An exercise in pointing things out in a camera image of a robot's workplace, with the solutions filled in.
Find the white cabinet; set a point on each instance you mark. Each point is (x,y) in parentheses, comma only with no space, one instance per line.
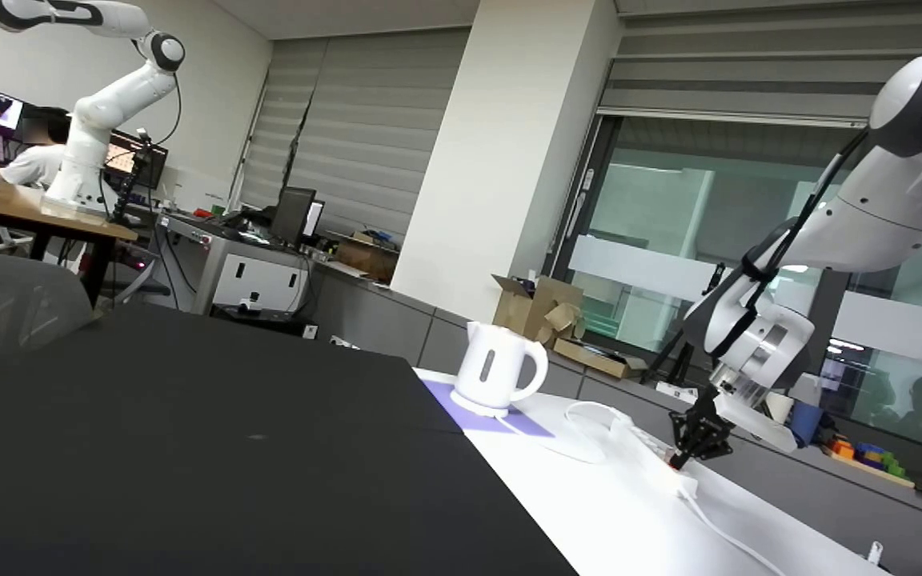
(238,273)

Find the cardboard box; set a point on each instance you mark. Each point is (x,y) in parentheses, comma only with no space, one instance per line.
(539,307)

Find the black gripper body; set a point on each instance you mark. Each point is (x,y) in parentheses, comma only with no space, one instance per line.
(700,430)

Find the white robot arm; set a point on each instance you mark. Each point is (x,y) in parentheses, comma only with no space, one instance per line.
(864,214)

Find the white electric kettle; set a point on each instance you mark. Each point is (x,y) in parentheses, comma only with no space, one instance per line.
(496,370)

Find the black table mat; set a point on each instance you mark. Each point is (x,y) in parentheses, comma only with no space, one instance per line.
(178,447)

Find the seated person in white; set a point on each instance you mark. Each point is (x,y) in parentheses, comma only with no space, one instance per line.
(42,159)

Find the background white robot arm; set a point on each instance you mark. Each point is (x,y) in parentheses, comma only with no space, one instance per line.
(100,112)

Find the purple paper sheet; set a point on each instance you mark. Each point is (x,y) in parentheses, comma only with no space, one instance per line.
(511,424)

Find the wooden desk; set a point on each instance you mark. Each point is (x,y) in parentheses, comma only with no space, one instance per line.
(49,218)

